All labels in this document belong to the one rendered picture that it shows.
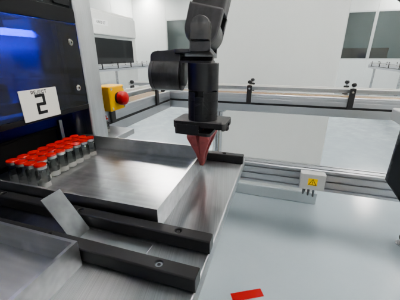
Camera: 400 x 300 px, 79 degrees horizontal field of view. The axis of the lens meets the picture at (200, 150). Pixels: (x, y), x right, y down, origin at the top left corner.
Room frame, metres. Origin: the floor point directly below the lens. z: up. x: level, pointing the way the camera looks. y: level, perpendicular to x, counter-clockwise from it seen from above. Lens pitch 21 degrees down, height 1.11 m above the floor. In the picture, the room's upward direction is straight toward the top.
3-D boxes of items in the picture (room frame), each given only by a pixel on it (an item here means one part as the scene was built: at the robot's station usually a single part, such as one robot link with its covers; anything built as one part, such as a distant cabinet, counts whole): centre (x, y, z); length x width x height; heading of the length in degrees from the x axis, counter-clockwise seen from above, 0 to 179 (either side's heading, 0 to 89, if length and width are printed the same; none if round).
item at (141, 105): (1.06, 0.33, 0.92); 0.69 x 0.16 x 0.16; 163
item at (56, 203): (0.26, 0.13, 0.91); 0.14 x 0.03 x 0.06; 72
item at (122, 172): (0.46, 0.18, 0.90); 0.34 x 0.26 x 0.04; 73
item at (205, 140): (0.48, 0.01, 0.94); 0.07 x 0.07 x 0.09; 72
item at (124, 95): (0.73, 0.23, 1.00); 0.04 x 0.04 x 0.04; 73
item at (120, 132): (0.77, 0.31, 0.87); 0.14 x 0.13 x 0.02; 73
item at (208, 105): (0.47, -0.01, 1.01); 0.10 x 0.07 x 0.07; 72
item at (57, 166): (0.49, 0.29, 0.91); 0.18 x 0.02 x 0.05; 163
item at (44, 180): (0.41, 0.29, 0.91); 0.02 x 0.02 x 0.05
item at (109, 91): (0.75, 0.28, 1.00); 0.08 x 0.07 x 0.07; 73
